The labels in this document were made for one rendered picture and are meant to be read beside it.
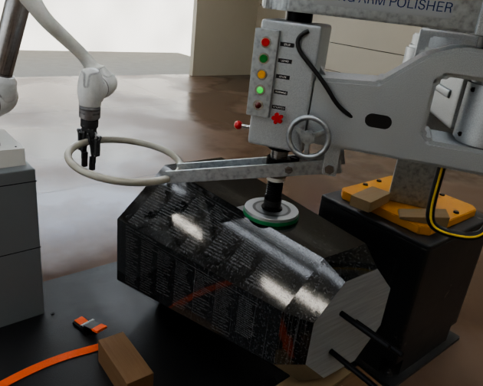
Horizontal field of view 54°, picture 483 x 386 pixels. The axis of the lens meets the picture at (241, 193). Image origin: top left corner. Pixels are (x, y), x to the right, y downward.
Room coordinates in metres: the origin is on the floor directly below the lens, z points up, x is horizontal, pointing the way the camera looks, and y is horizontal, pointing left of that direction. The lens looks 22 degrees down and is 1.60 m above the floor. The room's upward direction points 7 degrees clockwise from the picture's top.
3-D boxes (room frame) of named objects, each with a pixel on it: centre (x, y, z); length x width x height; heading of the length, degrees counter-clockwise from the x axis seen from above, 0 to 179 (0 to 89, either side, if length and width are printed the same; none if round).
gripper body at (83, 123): (1.98, 0.69, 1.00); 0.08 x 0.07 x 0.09; 59
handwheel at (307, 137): (1.54, -0.21, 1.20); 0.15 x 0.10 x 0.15; 74
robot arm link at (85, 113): (1.98, 0.69, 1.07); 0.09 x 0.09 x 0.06
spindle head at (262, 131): (1.67, -0.20, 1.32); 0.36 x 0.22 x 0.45; 74
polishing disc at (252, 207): (1.69, -0.12, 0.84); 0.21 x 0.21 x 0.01
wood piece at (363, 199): (2.02, -0.59, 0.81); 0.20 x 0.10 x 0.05; 140
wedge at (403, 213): (1.92, -0.80, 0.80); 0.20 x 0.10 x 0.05; 79
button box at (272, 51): (1.60, -0.03, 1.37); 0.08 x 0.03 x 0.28; 74
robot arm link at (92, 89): (1.99, 0.68, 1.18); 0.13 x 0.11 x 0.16; 177
